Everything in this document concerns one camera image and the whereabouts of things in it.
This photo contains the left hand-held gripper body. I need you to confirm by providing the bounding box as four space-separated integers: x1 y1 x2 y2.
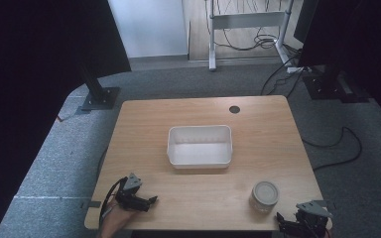
114 172 151 213

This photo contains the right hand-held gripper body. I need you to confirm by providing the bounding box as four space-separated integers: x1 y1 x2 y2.
294 199 333 238

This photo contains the person's right hand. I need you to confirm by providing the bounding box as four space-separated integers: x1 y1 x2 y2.
324 217 334 238

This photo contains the person's left hand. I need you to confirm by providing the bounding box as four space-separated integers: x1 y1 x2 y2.
99 199 137 238

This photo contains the round tin can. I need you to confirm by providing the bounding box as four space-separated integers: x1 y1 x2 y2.
249 179 281 213

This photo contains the white plastic bin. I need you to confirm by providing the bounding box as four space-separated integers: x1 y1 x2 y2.
166 124 234 171

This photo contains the black metal stand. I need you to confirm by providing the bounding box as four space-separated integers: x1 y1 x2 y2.
302 64 372 104
74 59 122 112

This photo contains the white power strip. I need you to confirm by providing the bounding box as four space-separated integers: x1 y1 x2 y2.
286 65 313 74

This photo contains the dark curtain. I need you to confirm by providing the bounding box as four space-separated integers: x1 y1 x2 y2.
293 0 381 132
0 0 132 238

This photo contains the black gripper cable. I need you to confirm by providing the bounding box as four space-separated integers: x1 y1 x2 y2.
98 177 129 230

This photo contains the grey table bracket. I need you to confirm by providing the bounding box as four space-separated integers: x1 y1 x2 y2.
79 199 102 210

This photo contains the black floor cable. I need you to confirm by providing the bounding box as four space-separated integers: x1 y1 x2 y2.
260 53 310 99
301 126 364 173

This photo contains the bundle of black cables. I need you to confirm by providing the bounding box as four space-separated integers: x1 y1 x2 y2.
211 0 300 53

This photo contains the white desk frame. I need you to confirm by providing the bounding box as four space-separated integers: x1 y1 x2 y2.
205 0 304 72

